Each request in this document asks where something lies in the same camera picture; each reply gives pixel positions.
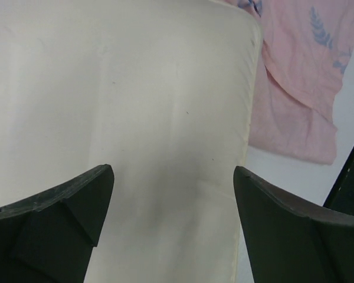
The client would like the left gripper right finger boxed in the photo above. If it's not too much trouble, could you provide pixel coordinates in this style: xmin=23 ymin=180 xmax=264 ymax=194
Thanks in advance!
xmin=233 ymin=166 xmax=354 ymax=282

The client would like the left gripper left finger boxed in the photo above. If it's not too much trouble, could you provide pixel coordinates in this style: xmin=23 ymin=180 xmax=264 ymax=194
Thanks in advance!
xmin=0 ymin=164 xmax=114 ymax=282

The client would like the cream pillow with bear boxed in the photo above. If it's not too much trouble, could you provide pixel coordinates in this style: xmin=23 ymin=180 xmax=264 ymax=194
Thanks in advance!
xmin=0 ymin=1 xmax=263 ymax=282

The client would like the pink pillowcase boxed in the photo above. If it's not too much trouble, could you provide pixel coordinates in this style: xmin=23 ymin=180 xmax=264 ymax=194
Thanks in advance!
xmin=232 ymin=0 xmax=354 ymax=164

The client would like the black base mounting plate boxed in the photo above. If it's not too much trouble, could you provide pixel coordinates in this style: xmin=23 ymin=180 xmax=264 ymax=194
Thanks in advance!
xmin=324 ymin=147 xmax=354 ymax=216

